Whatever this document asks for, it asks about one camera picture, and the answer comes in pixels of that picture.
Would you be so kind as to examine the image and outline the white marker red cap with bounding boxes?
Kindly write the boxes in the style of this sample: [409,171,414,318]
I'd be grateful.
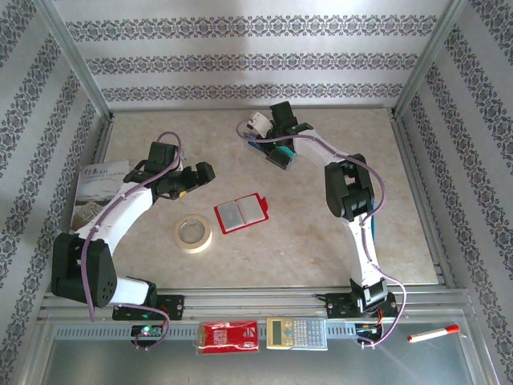
[407,324,461,344]

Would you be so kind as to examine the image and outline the grey metal panel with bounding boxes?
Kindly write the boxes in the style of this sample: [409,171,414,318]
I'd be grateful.
[35,320,490,385]

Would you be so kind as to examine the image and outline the grey slotted cable duct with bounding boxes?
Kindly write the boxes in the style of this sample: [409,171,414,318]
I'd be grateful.
[54,322,384,340]

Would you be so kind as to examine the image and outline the black card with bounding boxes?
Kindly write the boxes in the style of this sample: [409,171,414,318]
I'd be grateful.
[267,146,292,169]

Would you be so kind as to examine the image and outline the beige grey calculator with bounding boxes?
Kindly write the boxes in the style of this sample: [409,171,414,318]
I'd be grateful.
[265,316,329,351]

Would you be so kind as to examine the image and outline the red card holder clear sleeves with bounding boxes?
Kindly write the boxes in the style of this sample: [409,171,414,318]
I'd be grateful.
[213,192,269,236]

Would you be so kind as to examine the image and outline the aluminium corner post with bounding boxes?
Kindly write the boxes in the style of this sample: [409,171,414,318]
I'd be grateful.
[390,0,468,120]
[34,0,115,121]

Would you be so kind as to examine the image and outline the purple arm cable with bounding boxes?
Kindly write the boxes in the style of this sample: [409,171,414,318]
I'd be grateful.
[79,131,186,351]
[235,115,408,350]

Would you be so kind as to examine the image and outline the clear plastic card tray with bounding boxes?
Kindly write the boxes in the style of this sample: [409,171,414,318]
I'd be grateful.
[244,115,301,172]

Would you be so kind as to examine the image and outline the beige masking tape roll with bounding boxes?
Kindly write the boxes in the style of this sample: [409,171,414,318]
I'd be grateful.
[173,214,213,254]

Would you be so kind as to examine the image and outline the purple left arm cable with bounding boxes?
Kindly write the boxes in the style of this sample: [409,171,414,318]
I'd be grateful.
[79,131,186,351]

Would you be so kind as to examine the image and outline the aluminium side rail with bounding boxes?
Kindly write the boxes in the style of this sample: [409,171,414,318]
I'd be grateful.
[54,115,115,292]
[390,114,456,290]

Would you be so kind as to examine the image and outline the aluminium mounting rail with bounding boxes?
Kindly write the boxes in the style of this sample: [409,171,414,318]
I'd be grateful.
[38,286,476,322]

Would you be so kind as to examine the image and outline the blue card white stripe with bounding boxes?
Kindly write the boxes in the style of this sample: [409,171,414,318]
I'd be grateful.
[246,138,270,156]

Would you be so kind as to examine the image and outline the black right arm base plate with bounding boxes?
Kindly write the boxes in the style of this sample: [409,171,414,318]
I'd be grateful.
[325,292,400,320]

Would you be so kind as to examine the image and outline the red packet in clear wrap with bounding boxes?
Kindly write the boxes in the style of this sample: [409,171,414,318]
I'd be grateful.
[195,319,261,356]

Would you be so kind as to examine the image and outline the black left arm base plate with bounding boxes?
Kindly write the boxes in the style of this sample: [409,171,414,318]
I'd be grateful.
[111,294,186,322]

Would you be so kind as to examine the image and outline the grey white book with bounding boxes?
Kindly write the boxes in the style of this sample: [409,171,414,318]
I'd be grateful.
[68,160,131,241]

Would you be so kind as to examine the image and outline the aluminium rail below wallpaper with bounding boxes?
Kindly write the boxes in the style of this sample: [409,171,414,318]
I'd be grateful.
[107,104,398,116]

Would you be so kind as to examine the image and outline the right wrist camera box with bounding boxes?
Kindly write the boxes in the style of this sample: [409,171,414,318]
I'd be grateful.
[247,113,273,138]

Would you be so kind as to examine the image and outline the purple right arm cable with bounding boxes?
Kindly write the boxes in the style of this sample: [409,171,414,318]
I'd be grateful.
[235,115,408,350]

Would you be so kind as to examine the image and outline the small circuit board green light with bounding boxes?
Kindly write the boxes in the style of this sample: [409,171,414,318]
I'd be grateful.
[131,323,164,338]

